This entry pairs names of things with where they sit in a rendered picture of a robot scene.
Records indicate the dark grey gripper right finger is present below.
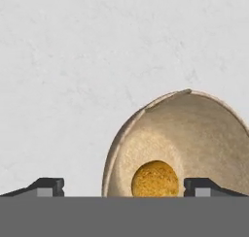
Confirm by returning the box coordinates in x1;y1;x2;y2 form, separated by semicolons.
183;177;249;198

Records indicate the beige round basket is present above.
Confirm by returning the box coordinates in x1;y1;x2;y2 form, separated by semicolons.
101;88;249;198

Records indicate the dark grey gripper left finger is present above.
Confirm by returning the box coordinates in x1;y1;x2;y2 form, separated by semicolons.
0;177;65;198

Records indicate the golden round bread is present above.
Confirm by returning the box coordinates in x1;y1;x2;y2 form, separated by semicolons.
130;159;180;198

